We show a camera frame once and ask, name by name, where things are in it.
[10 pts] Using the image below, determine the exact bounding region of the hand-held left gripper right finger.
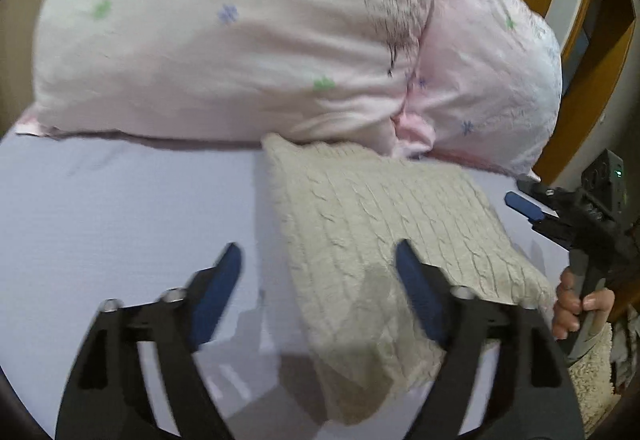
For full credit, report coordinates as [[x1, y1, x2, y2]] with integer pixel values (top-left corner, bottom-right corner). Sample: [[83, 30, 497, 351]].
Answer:
[[395, 239, 586, 440]]

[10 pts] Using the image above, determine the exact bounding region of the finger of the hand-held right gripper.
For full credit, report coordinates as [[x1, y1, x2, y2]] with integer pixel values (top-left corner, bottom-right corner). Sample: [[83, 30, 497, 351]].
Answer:
[[504, 191, 547, 223]]

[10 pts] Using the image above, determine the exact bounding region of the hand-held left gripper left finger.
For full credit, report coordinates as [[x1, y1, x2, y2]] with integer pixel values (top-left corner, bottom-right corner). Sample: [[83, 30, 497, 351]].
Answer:
[[55, 242, 244, 440]]

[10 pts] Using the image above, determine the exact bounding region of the cream knitted cushion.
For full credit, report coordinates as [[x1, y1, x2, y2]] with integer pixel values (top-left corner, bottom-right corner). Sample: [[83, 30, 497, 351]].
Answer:
[[261, 133, 557, 425]]

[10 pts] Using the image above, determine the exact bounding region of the person's right hand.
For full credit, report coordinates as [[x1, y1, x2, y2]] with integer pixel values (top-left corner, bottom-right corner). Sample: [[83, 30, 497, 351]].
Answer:
[[553, 266, 617, 340]]

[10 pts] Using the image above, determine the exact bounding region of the lavender bed sheet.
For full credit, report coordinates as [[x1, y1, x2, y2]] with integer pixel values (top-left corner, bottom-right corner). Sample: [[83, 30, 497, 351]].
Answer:
[[0, 127, 576, 438]]

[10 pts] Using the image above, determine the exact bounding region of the pink floral pillow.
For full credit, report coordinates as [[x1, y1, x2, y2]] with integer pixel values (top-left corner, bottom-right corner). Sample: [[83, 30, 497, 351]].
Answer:
[[390, 0, 563, 178]]

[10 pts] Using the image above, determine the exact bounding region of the cream fleece sleeve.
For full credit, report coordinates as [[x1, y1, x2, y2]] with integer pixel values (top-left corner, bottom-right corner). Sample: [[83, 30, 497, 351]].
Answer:
[[567, 322, 615, 436]]

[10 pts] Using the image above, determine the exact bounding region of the wooden headboard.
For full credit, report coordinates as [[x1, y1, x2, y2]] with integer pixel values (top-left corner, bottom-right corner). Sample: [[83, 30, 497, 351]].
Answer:
[[510, 0, 637, 185]]

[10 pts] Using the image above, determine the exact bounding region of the white floral pillow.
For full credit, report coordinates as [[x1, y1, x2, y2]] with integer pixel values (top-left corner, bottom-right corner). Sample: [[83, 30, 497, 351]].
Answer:
[[31, 0, 437, 155]]

